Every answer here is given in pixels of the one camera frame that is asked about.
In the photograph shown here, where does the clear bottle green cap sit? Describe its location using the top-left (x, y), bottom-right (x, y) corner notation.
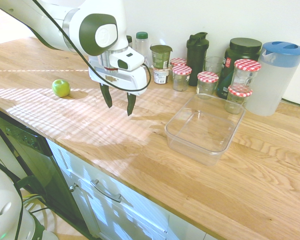
top-left (134, 31), bottom-right (150, 68)

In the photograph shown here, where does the dark green protein tub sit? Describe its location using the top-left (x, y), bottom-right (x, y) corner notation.
top-left (215, 37), bottom-right (263, 100)

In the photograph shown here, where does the silver drawer handle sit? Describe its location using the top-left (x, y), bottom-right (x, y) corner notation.
top-left (90, 178), bottom-right (123, 203)

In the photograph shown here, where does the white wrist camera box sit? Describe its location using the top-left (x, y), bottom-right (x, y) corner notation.
top-left (109, 48), bottom-right (145, 72)

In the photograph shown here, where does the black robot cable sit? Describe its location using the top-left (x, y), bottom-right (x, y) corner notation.
top-left (31, 0), bottom-right (152, 92)

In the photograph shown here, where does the white yogurt cup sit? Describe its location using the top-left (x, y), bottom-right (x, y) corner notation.
top-left (151, 65), bottom-right (173, 86)

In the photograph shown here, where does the dark green shaker bottle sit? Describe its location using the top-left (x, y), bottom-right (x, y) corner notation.
top-left (186, 31), bottom-right (209, 87)

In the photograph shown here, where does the green yogurt cup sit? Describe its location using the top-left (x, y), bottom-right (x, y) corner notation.
top-left (149, 44), bottom-right (174, 70)

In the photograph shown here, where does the short clear drinking glass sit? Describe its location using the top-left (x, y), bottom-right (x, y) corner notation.
top-left (203, 56), bottom-right (225, 76)

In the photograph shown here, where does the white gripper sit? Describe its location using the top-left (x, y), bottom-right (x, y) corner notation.
top-left (88, 56), bottom-right (149, 117)

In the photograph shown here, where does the tall jar red gingham lid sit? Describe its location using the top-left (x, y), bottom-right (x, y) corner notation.
top-left (233, 58), bottom-right (262, 91)

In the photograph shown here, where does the small jar red gingham lid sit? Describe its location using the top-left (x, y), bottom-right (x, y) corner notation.
top-left (224, 85), bottom-right (254, 115)
top-left (196, 71), bottom-right (220, 96)
top-left (169, 57), bottom-right (188, 69)
top-left (171, 65), bottom-right (193, 92)

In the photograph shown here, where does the dark steel dishwasher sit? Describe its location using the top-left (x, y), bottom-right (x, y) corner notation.
top-left (0, 104), bottom-right (91, 237)

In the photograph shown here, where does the clear plastic rectangular container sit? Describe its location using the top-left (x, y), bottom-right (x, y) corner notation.
top-left (164, 93), bottom-right (247, 167)

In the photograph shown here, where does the white kitchen cabinet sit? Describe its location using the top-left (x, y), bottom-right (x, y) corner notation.
top-left (45, 138), bottom-right (211, 240)

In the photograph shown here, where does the green apple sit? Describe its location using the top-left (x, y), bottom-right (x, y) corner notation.
top-left (51, 79), bottom-right (72, 98)

